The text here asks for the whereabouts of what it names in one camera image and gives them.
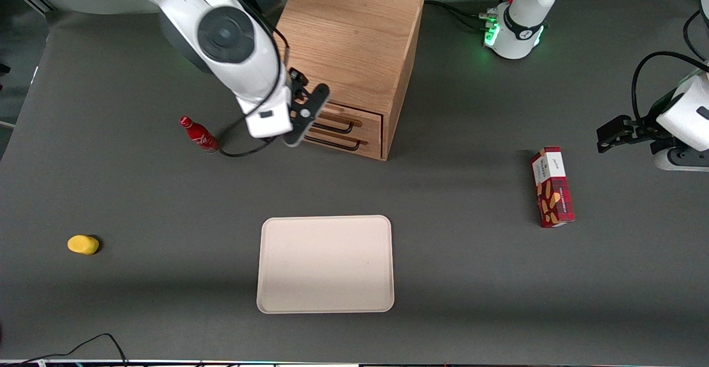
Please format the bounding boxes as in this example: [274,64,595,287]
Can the red cola bottle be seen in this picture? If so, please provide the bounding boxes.
[179,115,221,154]

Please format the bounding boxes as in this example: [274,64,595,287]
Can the thin black table-edge cable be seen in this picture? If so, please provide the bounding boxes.
[0,333,129,367]

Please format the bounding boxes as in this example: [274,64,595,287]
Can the wooden drawer without lip grip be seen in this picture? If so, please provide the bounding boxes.
[302,129,383,161]

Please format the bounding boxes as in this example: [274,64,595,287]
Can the beige plastic tray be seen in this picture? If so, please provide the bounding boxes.
[256,215,395,314]

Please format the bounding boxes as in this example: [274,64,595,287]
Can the red tartan shortbread box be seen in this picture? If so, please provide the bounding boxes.
[530,146,576,229]

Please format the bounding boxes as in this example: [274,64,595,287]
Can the oak wooden drawer cabinet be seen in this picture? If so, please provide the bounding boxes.
[274,0,425,162]

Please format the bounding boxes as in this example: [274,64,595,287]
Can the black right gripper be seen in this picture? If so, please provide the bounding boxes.
[282,68,331,148]

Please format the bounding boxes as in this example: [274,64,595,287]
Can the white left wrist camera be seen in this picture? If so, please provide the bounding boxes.
[654,148,709,172]

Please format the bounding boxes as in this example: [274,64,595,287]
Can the yellow lemon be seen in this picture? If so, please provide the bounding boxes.
[67,235,101,256]

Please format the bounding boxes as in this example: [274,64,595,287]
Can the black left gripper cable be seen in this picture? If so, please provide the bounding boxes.
[631,51,709,130]

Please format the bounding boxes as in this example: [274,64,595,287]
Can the black left arm base cables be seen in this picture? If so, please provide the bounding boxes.
[424,0,499,31]

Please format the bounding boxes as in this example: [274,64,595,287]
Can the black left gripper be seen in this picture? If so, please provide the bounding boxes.
[596,93,680,155]

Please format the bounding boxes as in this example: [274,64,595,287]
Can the wooden drawer with lip grip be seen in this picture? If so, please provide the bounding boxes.
[316,101,383,142]

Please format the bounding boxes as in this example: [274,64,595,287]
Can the black cable at frame edge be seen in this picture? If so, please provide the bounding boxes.
[682,10,709,62]

